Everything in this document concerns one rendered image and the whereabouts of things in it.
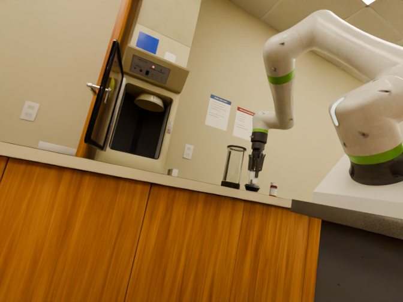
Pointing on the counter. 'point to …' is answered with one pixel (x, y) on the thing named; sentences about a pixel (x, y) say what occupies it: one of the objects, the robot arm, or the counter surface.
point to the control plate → (149, 69)
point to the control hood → (175, 82)
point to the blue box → (147, 42)
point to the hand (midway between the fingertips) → (253, 177)
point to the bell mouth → (150, 102)
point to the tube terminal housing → (135, 87)
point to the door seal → (102, 96)
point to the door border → (101, 94)
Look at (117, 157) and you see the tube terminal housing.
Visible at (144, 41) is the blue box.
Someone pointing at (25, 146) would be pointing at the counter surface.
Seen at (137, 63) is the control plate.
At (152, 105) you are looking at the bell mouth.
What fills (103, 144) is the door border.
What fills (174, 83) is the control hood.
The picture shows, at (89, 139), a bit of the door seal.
